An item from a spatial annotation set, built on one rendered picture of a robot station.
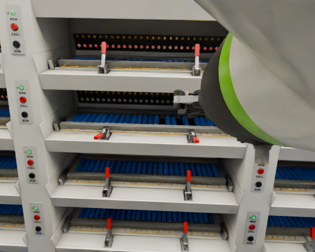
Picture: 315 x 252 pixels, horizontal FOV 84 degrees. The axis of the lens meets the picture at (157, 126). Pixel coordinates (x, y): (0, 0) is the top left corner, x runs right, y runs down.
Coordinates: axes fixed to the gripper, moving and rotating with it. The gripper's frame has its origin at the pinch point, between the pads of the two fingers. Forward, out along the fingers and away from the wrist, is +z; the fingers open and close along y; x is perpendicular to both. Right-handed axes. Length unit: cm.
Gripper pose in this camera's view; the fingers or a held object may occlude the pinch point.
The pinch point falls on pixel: (201, 110)
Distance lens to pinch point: 37.9
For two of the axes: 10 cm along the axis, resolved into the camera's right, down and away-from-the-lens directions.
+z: 0.3, 0.0, 10.0
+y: 10.0, 0.4, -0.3
